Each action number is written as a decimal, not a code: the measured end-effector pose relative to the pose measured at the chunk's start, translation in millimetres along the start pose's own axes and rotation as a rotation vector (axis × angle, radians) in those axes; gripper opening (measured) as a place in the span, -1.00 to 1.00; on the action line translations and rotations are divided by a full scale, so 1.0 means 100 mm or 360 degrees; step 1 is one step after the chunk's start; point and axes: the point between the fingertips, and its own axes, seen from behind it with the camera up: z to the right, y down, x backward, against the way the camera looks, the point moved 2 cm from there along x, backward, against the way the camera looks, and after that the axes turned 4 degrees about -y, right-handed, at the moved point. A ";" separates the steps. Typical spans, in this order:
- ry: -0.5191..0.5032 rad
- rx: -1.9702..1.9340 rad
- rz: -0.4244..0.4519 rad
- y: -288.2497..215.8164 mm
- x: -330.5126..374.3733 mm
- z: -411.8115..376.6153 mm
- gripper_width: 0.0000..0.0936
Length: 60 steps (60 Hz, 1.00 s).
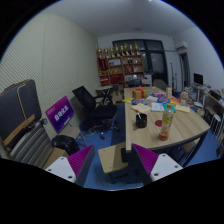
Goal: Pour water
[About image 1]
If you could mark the purple sign board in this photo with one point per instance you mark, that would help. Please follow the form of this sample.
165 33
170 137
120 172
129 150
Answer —
60 113

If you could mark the small wooden stool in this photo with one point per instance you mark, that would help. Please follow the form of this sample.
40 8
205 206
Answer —
111 159

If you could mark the striped grey cushion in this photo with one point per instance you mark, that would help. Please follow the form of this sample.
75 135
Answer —
34 148

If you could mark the red round coaster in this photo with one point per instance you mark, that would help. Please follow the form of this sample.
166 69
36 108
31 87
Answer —
158 123

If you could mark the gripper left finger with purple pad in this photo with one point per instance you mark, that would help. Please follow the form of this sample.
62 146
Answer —
74 168

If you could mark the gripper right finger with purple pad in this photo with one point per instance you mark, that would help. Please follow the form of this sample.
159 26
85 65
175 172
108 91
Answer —
152 166

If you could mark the yellow gift box red ribbon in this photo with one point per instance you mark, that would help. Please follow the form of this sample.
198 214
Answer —
140 93

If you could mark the white paper sheet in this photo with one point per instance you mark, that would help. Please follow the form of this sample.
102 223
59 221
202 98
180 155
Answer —
158 107

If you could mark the computer monitor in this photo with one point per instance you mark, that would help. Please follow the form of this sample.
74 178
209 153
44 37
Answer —
198 79

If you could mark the orange drink bottle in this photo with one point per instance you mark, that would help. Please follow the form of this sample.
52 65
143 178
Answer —
167 120

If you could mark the wall air conditioner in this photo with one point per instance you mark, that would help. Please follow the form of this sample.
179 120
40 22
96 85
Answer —
181 46

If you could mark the black cup with pens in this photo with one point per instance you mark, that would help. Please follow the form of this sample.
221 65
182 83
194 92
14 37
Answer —
141 120

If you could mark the black bag on floor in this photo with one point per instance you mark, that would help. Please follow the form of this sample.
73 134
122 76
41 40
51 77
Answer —
66 143

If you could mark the wooden trophy shelf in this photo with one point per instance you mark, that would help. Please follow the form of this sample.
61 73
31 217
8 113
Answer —
119 64

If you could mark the black office chair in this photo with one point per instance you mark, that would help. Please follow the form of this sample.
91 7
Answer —
97 115

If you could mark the dark grey suitcase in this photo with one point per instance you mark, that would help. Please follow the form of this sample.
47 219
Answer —
19 112

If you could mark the wooden conference table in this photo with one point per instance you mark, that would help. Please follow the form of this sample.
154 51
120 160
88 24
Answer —
181 128

